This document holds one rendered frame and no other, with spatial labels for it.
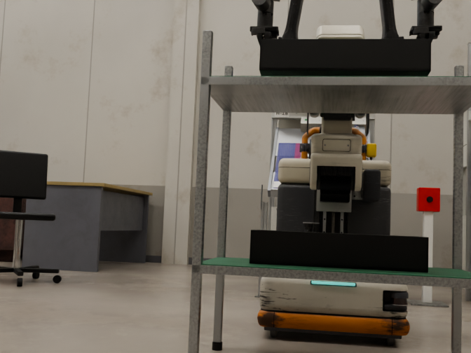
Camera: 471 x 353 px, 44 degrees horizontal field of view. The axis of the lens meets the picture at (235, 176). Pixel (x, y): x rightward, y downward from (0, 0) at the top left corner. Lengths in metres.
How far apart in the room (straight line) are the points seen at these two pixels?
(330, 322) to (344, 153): 0.72
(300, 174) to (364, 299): 0.70
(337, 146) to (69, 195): 3.46
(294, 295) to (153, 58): 5.17
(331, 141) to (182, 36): 4.76
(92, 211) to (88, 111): 2.19
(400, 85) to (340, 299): 1.03
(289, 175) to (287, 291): 0.62
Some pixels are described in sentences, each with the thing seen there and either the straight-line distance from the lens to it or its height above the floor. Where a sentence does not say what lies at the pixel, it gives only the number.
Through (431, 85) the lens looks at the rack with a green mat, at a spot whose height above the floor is 0.92.
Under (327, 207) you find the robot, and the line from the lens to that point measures 2.76.
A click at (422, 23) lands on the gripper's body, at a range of 2.20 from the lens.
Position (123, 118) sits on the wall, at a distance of 7.26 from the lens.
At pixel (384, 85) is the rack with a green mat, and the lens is 1.88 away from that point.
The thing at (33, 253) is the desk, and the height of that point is 0.14.
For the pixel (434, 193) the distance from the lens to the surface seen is 4.17.
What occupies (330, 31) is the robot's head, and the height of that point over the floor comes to 1.34.
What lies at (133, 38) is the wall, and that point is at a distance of 7.47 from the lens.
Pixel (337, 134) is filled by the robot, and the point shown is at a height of 0.89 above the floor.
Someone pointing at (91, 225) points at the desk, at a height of 0.41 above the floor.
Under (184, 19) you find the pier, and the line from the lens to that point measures 7.25.
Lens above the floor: 0.48
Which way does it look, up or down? 5 degrees up
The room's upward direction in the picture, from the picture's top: 2 degrees clockwise
